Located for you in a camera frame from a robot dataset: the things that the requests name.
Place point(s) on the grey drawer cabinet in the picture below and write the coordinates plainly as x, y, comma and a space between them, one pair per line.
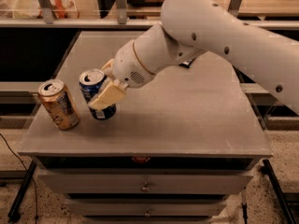
191, 134

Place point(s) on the upper drawer knob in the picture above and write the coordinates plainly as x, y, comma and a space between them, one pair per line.
145, 188

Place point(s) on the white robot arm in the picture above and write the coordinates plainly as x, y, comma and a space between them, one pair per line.
189, 28

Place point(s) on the metal shelf rail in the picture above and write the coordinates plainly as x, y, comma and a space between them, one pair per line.
86, 14

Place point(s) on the orange white plastic bag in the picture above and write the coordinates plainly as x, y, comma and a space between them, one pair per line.
62, 9

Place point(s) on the black right floor stand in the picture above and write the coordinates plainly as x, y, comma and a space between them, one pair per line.
289, 201

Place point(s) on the black floor stand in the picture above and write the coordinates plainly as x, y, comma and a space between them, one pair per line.
289, 201
14, 214

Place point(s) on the blue pepsi can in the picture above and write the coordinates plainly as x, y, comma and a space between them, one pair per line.
90, 82

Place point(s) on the dark blue snack bag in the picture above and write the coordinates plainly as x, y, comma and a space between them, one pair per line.
187, 64

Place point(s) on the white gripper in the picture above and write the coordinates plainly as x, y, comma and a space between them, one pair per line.
128, 65

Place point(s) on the orange soda can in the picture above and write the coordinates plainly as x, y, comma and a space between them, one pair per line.
57, 100

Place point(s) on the black left floor stand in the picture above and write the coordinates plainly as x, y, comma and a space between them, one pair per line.
14, 214

